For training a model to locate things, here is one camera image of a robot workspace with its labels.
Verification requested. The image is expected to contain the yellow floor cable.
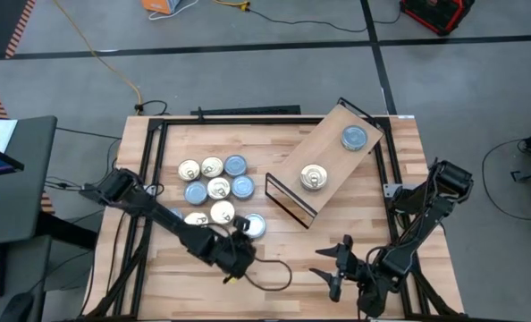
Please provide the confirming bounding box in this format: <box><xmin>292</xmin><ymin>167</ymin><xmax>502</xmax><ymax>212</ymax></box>
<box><xmin>53</xmin><ymin>0</ymin><xmax>144</xmax><ymax>113</ymax></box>

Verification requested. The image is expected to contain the wooden shelf black metal frame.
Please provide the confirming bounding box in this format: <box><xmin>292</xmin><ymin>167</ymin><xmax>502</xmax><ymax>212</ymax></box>
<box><xmin>264</xmin><ymin>96</ymin><xmax>385</xmax><ymax>230</ymax></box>

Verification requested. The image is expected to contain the black aluminium table frame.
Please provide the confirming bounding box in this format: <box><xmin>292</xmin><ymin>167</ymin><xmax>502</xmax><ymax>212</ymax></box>
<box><xmin>82</xmin><ymin>114</ymin><xmax>463</xmax><ymax>322</ymax></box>

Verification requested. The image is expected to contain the thin black cable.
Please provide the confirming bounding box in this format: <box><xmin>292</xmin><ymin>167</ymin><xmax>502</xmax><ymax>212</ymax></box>
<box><xmin>55</xmin><ymin>127</ymin><xmax>122</xmax><ymax>157</ymax></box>

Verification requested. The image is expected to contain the black desk crossbar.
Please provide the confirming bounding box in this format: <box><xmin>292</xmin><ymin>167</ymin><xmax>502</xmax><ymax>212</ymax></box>
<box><xmin>35</xmin><ymin>209</ymin><xmax>99</xmax><ymax>251</ymax></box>

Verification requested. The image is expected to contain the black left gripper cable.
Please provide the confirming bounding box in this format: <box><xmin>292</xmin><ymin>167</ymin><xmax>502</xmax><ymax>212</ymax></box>
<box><xmin>245</xmin><ymin>257</ymin><xmax>293</xmax><ymax>292</ymax></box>

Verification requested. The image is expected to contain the black floor cable with plug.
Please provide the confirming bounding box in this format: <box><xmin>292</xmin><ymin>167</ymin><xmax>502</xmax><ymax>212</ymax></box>
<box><xmin>133</xmin><ymin>98</ymin><xmax>171</xmax><ymax>116</ymax></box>

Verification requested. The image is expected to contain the red and black equipment case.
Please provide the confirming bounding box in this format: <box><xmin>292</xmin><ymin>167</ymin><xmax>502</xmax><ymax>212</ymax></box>
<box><xmin>399</xmin><ymin>0</ymin><xmax>476</xmax><ymax>37</ymax></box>

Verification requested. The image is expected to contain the dark grey desk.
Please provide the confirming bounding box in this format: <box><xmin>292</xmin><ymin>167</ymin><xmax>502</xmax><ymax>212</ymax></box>
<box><xmin>0</xmin><ymin>114</ymin><xmax>59</xmax><ymax>247</ymax></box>

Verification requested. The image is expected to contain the orange box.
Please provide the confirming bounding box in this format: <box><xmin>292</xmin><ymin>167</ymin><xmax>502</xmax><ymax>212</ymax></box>
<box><xmin>140</xmin><ymin>0</ymin><xmax>181</xmax><ymax>15</ymax></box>

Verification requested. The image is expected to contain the yellow cable plug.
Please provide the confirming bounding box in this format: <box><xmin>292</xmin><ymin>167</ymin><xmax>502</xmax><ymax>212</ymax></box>
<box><xmin>211</xmin><ymin>0</ymin><xmax>252</xmax><ymax>13</ymax></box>

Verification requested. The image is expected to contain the black computer mouse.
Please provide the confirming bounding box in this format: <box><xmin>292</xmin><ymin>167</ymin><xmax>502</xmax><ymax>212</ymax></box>
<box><xmin>0</xmin><ymin>291</ymin><xmax>35</xmax><ymax>322</ymax></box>

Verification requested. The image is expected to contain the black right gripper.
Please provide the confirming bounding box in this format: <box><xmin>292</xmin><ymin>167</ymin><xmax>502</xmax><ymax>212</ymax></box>
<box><xmin>308</xmin><ymin>235</ymin><xmax>369</xmax><ymax>301</ymax></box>

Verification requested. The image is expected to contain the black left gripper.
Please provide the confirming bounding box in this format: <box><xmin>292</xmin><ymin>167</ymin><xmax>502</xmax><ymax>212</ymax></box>
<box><xmin>211</xmin><ymin>216</ymin><xmax>257</xmax><ymax>285</ymax></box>

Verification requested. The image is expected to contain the black power strip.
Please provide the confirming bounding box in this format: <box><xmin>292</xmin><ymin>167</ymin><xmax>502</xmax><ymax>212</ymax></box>
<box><xmin>190</xmin><ymin>105</ymin><xmax>302</xmax><ymax>117</ymax></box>

